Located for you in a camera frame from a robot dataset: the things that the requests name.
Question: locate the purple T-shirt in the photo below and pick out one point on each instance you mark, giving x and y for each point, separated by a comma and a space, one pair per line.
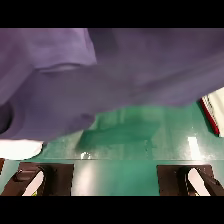
110, 76

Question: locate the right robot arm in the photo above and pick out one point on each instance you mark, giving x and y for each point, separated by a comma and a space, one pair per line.
170, 180

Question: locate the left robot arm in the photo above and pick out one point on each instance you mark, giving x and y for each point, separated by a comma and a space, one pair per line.
53, 178

